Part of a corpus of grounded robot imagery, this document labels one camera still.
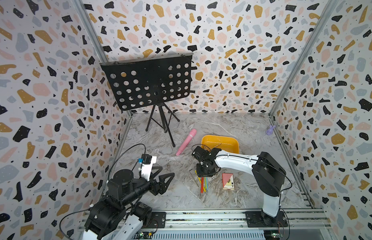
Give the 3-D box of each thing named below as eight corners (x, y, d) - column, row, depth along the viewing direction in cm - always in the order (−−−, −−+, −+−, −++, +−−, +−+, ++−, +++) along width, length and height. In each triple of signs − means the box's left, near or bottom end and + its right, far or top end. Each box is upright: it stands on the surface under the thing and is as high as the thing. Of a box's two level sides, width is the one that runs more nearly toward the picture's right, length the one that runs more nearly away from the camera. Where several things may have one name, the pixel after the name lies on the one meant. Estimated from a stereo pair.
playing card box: (223, 189, 86) (223, 187, 84) (221, 174, 92) (222, 173, 90) (234, 189, 86) (235, 187, 84) (232, 174, 92) (233, 173, 90)
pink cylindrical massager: (175, 154, 100) (175, 152, 98) (193, 130, 114) (193, 128, 112) (180, 157, 99) (180, 154, 97) (197, 132, 113) (197, 130, 110)
